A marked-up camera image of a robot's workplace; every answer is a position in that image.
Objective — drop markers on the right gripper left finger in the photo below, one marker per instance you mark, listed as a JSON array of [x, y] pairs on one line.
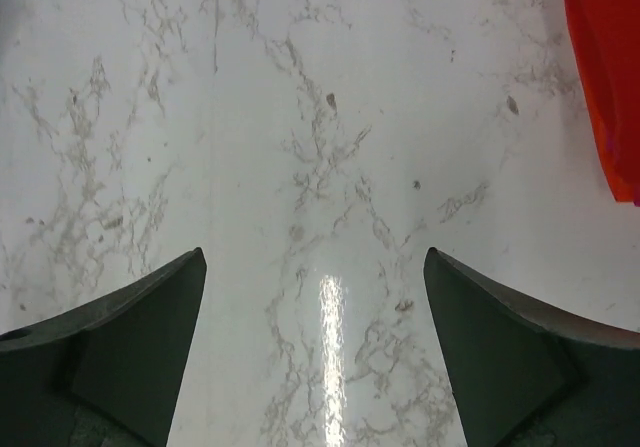
[[106, 373]]

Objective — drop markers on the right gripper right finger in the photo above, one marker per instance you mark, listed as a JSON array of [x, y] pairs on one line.
[[526, 373]]

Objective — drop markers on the red t shirt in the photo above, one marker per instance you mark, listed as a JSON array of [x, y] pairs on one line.
[[605, 40]]

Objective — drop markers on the folded orange t shirt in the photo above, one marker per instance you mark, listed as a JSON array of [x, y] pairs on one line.
[[621, 190]]

